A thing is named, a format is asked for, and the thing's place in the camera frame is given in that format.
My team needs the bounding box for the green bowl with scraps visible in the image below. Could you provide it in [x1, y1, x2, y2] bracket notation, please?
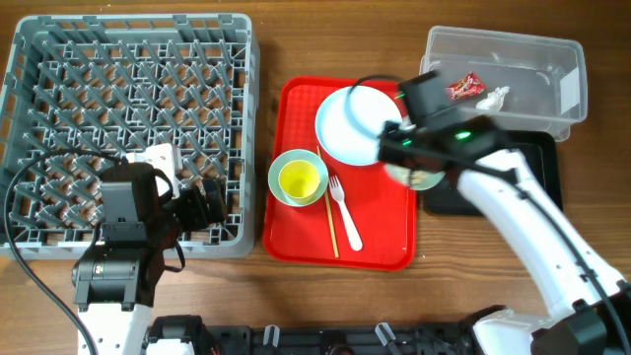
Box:
[385, 164, 446, 191]

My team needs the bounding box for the red snack wrapper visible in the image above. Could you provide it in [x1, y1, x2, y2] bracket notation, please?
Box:
[446, 72, 486, 101]

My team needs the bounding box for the white napkin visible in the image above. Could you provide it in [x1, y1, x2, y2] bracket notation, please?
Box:
[475, 86, 510, 111]

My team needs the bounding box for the yellow plastic cup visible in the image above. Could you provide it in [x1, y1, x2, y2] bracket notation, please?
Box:
[278, 160, 320, 205]

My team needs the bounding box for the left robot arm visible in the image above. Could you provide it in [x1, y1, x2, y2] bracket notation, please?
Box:
[72, 163, 228, 354]

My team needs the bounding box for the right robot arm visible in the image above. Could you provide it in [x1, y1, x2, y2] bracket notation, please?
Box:
[378, 71, 630, 354]

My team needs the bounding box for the grey dishwasher rack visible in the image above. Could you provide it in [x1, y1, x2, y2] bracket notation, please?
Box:
[1, 14, 260, 259]

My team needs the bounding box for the light green left bowl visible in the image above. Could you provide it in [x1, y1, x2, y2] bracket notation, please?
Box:
[268, 149, 329, 207]

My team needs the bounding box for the light blue plate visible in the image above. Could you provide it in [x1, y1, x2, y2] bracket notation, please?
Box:
[315, 86, 402, 167]

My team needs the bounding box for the red plastic tray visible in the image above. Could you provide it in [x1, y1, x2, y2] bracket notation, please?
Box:
[262, 77, 417, 271]

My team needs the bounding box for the white plastic fork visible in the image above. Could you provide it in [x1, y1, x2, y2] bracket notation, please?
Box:
[329, 176, 363, 251]

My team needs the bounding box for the black plastic tray bin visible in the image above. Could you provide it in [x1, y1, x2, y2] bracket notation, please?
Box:
[422, 130, 563, 217]

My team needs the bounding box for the clear plastic bin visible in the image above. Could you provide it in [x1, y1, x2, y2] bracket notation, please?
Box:
[420, 26, 588, 142]

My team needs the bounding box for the wooden chopstick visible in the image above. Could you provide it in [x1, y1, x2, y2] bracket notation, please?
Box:
[316, 146, 339, 258]

